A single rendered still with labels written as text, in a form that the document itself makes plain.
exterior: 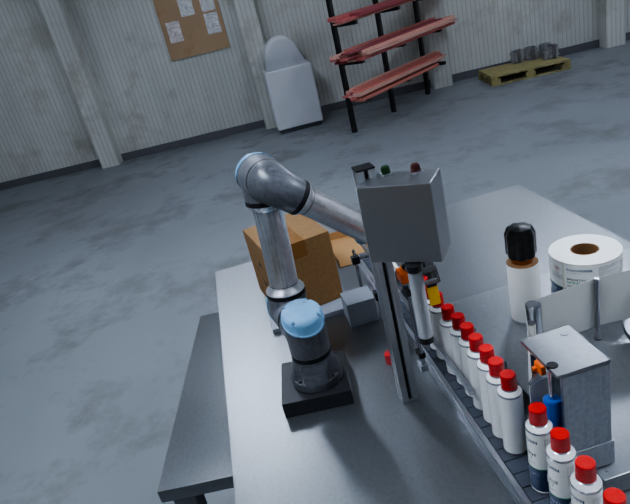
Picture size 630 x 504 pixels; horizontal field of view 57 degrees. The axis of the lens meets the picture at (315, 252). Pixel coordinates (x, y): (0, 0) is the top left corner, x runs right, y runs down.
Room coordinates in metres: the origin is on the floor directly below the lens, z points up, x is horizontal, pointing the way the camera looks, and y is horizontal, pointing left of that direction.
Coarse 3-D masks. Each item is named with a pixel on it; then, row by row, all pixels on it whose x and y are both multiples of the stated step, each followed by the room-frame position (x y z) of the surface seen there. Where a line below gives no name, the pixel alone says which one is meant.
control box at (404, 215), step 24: (360, 192) 1.23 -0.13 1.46; (384, 192) 1.20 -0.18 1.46; (408, 192) 1.17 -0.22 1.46; (432, 192) 1.15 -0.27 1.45; (384, 216) 1.21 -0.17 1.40; (408, 216) 1.18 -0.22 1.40; (432, 216) 1.15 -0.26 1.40; (384, 240) 1.21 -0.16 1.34; (408, 240) 1.18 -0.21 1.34; (432, 240) 1.16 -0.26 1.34
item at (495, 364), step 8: (488, 360) 1.04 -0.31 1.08; (496, 360) 1.03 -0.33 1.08; (496, 368) 1.01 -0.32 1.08; (488, 376) 1.03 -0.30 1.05; (496, 376) 1.02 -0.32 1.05; (488, 384) 1.02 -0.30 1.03; (496, 384) 1.01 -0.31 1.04; (488, 392) 1.03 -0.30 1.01; (496, 392) 1.01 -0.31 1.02; (488, 400) 1.03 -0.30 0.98; (496, 400) 1.01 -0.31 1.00; (496, 408) 1.01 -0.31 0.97; (496, 416) 1.01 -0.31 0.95; (496, 424) 1.01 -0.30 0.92; (496, 432) 1.02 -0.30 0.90
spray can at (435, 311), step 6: (432, 306) 1.37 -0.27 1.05; (438, 306) 1.35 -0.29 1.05; (432, 312) 1.35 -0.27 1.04; (438, 312) 1.34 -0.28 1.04; (432, 318) 1.35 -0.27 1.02; (438, 318) 1.34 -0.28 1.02; (432, 324) 1.36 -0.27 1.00; (438, 324) 1.34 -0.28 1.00; (438, 330) 1.34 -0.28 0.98; (438, 336) 1.35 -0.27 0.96; (438, 354) 1.35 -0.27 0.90; (444, 360) 1.34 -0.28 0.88
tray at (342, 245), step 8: (336, 232) 2.48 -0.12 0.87; (336, 240) 2.46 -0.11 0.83; (344, 240) 2.44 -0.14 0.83; (352, 240) 2.42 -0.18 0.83; (336, 248) 2.38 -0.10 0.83; (344, 248) 2.36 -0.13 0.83; (352, 248) 2.33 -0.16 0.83; (360, 248) 2.31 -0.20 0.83; (336, 256) 2.22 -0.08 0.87; (344, 256) 2.27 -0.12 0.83; (344, 264) 2.20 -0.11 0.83; (352, 264) 2.19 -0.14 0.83
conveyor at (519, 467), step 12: (408, 312) 1.64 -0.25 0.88; (408, 324) 1.57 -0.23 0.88; (444, 372) 1.29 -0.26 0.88; (456, 384) 1.23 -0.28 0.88; (468, 408) 1.14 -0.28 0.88; (480, 420) 1.09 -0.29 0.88; (492, 444) 1.00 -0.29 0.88; (504, 456) 0.96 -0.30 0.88; (516, 456) 0.95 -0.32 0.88; (516, 468) 0.92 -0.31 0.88; (528, 468) 0.91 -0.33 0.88; (516, 480) 0.91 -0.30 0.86; (528, 480) 0.88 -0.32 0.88; (528, 492) 0.86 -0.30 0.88
